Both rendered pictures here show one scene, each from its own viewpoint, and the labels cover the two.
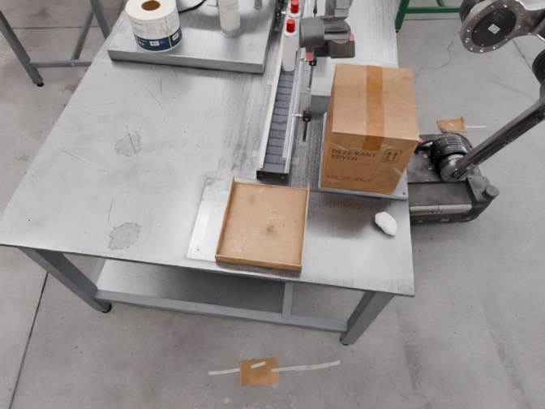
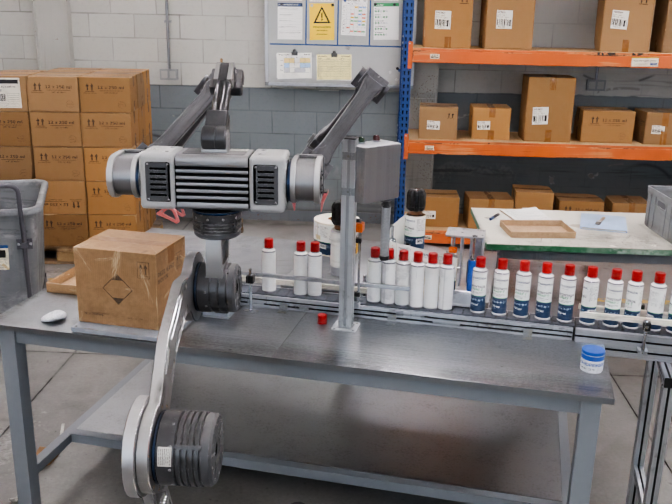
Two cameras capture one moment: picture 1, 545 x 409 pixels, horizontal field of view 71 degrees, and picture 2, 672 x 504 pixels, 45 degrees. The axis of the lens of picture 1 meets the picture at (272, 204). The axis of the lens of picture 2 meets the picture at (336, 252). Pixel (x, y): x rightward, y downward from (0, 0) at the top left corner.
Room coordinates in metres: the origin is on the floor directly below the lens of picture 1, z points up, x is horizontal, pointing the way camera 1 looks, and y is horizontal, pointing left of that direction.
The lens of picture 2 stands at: (1.90, -2.86, 1.92)
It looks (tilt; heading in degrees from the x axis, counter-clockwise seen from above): 17 degrees down; 97
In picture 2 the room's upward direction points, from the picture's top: 1 degrees clockwise
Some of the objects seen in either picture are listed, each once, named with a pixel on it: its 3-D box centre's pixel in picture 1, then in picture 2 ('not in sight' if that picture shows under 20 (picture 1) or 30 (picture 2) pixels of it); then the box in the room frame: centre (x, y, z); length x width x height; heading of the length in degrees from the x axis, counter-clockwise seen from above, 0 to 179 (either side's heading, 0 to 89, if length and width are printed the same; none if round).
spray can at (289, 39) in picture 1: (289, 45); (268, 264); (1.31, -0.05, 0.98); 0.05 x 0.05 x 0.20
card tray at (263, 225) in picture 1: (264, 220); (98, 280); (0.61, 0.02, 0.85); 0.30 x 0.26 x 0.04; 174
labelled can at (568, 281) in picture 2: not in sight; (567, 293); (2.38, -0.17, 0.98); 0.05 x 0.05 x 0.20
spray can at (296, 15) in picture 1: (293, 27); (300, 268); (1.44, -0.07, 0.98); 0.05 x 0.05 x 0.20
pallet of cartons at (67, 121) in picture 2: not in sight; (74, 163); (-0.87, 3.02, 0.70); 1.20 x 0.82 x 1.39; 10
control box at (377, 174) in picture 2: not in sight; (372, 171); (1.70, -0.18, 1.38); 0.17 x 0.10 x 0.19; 49
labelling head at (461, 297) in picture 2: not in sight; (463, 267); (2.03, -0.04, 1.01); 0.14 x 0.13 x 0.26; 174
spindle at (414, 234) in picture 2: not in sight; (415, 221); (1.84, 0.49, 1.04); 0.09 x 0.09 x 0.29
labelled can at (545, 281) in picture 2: not in sight; (544, 291); (2.31, -0.16, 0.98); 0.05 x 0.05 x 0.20
